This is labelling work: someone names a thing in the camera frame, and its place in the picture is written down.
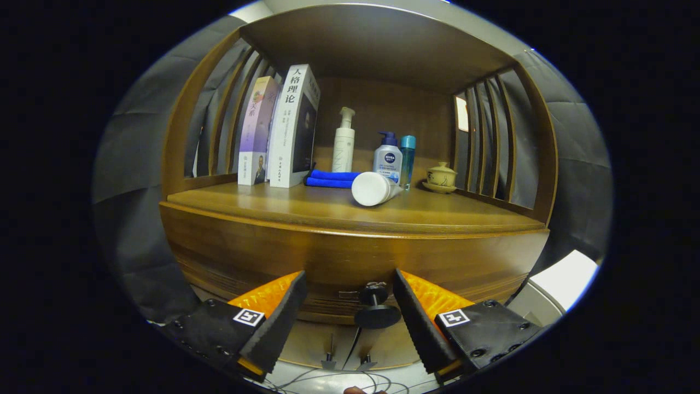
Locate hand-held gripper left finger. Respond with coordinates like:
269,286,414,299
164,270,308,384

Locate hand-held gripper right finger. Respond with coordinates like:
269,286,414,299
392,269,543,385

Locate black drawer knob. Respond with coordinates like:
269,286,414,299
354,281,402,330

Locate white tube green label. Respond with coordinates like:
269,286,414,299
351,171,404,207

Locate wooden cabinet door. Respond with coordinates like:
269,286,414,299
355,328,422,370
279,320,356,368

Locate wooden countertop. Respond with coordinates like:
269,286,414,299
166,181,547,236

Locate wooden cabinet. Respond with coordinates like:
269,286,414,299
159,3,559,373

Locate grey slatted plastic panel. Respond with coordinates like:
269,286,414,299
506,280,565,329

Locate beige lidded tea cup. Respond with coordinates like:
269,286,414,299
427,161,458,187

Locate white table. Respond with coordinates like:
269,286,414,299
528,250,599,314

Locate blue folded cloth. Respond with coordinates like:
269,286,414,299
304,169,361,189

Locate slim teal bottle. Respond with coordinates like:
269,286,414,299
399,135,417,191

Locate clear bottle dark blue pump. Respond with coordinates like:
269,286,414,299
372,131,404,184

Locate purple book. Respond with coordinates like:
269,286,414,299
238,76,281,187

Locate white book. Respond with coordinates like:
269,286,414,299
268,64,321,189

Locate white pump bottle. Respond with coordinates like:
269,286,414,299
332,107,356,173

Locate black floor cables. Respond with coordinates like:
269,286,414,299
265,368,433,394

